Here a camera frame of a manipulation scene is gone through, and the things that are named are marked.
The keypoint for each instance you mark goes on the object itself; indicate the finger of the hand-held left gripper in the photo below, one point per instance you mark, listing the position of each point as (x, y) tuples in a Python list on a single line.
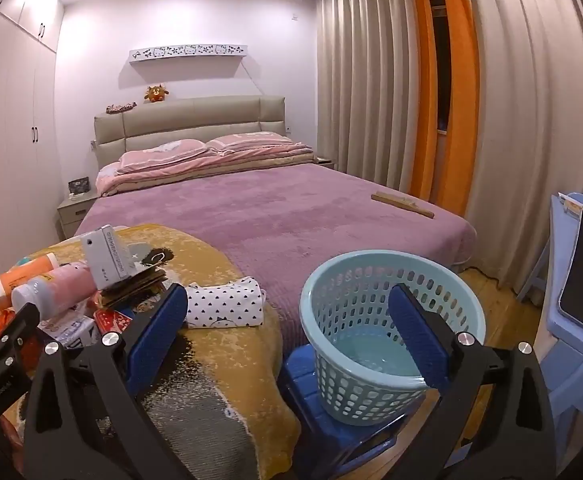
[(14, 327)]

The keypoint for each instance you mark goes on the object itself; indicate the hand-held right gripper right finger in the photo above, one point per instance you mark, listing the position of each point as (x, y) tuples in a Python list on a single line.
[(416, 340)]

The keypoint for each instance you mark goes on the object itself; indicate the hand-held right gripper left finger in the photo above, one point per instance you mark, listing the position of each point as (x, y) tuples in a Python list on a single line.
[(159, 325)]

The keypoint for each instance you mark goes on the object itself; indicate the red printed box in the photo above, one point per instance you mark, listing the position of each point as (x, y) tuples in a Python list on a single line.
[(114, 321)]

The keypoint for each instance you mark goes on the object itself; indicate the orange bottle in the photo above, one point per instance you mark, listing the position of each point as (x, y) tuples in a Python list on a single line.
[(21, 277)]

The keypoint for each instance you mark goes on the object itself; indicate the light blue plastic basket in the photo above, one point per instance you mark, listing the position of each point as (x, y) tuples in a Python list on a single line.
[(371, 280)]

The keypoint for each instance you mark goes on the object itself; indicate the brown cardboard pieces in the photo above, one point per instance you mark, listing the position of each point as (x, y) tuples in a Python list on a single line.
[(136, 287)]

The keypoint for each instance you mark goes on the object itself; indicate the white printed packet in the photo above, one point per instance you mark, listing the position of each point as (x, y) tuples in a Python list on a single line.
[(69, 330)]

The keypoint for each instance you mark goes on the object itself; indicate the pink bottle with white cap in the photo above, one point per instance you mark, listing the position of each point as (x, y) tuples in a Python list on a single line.
[(56, 287)]

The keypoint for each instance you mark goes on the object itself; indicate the white polka dot pouch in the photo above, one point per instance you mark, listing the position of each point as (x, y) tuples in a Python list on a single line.
[(221, 302)]

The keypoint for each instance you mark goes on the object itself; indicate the yellow plush blanket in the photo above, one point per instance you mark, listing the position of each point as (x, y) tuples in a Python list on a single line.
[(221, 360)]

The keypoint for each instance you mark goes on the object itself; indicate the white cardboard box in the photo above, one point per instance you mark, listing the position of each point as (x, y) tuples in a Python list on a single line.
[(104, 255)]

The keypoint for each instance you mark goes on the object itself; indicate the blue plastic stool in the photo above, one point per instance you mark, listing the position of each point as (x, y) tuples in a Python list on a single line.
[(301, 390)]

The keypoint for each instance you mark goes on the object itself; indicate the beige nightstand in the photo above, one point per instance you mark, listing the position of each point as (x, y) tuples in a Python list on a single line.
[(74, 215)]

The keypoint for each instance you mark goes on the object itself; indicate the wooden brush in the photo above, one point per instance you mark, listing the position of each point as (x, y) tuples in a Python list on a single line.
[(401, 205)]

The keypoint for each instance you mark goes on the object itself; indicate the dark small box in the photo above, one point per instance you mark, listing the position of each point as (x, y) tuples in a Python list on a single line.
[(79, 186)]

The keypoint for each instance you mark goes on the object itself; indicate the light blue plastic chair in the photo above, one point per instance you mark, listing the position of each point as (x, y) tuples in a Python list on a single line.
[(571, 360)]

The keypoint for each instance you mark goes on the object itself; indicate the purple bed blanket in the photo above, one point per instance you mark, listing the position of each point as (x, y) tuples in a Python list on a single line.
[(271, 210)]

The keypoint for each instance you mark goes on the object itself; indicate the pink pillow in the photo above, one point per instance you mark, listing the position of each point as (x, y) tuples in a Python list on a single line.
[(164, 152), (249, 140)]

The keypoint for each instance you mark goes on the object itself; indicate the white wardrobe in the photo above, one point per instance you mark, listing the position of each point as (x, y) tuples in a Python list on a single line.
[(6, 135)]

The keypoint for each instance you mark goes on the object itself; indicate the dark nightstand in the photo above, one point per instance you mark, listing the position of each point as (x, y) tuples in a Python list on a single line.
[(325, 162)]

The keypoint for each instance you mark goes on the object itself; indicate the beige upholstered bed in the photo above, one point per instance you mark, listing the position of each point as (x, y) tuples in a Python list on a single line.
[(171, 120)]

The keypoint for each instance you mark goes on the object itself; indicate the orange plush toy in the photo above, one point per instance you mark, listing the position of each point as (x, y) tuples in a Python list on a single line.
[(155, 94)]

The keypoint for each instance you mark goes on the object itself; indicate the orange curtain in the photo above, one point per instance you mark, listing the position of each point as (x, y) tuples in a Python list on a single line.
[(419, 85), (464, 110)]

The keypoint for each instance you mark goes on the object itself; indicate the beige curtain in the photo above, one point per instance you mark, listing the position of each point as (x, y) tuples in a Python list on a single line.
[(361, 85), (531, 110)]

